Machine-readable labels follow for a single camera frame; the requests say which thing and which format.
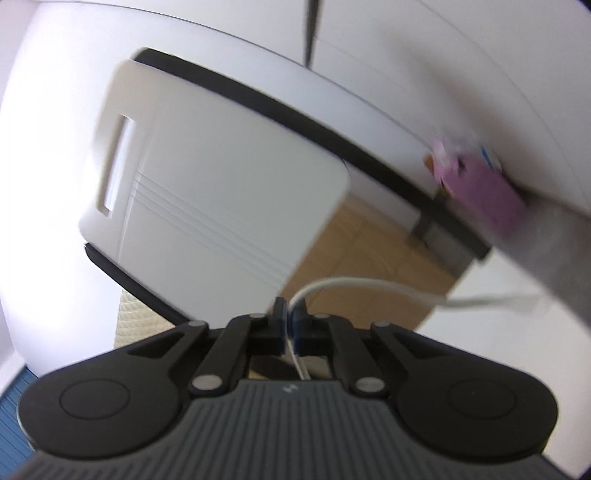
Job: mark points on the white chair with black frame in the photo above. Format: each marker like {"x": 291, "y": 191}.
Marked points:
{"x": 207, "y": 184}

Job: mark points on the blue curtain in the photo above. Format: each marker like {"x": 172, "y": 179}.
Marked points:
{"x": 16, "y": 415}

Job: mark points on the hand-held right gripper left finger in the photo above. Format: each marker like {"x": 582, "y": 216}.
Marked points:
{"x": 278, "y": 318}

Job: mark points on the cream quilted headboard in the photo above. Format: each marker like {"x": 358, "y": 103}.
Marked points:
{"x": 138, "y": 323}

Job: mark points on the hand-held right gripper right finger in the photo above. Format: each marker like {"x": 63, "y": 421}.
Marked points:
{"x": 300, "y": 323}

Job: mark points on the black wall trim strip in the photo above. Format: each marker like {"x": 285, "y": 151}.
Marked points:
{"x": 311, "y": 32}

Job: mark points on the wooden bedside cabinet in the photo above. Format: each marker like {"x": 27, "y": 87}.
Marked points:
{"x": 369, "y": 267}

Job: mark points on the white shoelace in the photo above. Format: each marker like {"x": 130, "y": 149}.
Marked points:
{"x": 369, "y": 284}

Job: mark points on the pink cardboard box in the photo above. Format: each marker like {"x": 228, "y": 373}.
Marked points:
{"x": 480, "y": 189}

